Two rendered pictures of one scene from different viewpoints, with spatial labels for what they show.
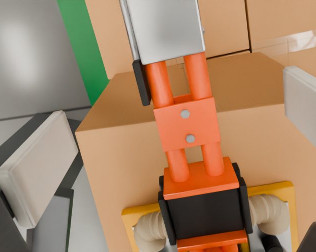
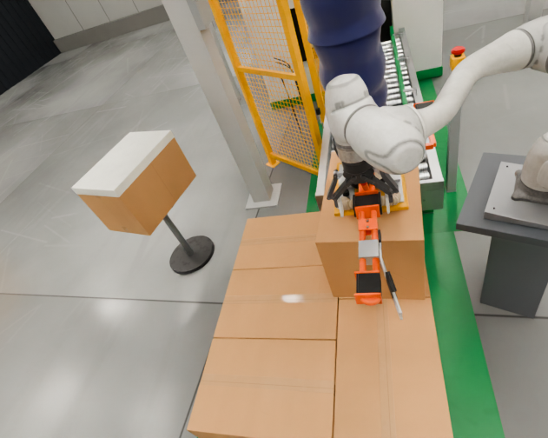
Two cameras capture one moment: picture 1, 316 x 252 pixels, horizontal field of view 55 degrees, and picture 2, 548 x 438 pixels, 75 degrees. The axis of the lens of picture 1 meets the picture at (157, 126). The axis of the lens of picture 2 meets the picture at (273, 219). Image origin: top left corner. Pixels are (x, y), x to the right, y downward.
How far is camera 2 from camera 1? 0.95 m
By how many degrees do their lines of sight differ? 34
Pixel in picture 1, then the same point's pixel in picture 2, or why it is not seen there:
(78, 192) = not seen: hidden behind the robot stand
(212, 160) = (361, 215)
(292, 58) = (316, 290)
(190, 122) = (366, 224)
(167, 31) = (368, 245)
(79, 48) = (478, 364)
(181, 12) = (363, 248)
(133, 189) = (401, 216)
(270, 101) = (338, 244)
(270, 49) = (327, 297)
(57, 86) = (508, 337)
